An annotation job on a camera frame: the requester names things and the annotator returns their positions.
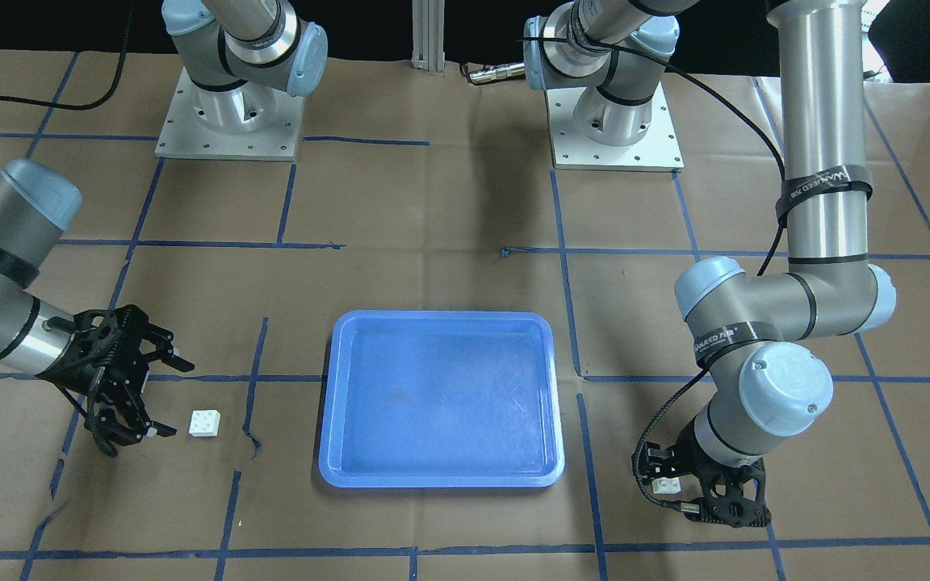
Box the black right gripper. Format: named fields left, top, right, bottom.
left=37, top=305, right=195, bottom=458

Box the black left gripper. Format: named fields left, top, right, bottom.
left=632, top=420, right=772, bottom=527

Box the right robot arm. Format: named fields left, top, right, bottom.
left=0, top=1, right=329, bottom=457

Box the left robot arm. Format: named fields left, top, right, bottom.
left=494, top=74, right=920, bottom=545

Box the blue plastic tray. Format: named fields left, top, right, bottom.
left=318, top=310, right=566, bottom=489

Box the brown paper table cover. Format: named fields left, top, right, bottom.
left=0, top=54, right=930, bottom=580

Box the aluminium frame post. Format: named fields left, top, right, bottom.
left=411, top=0, right=446, bottom=77

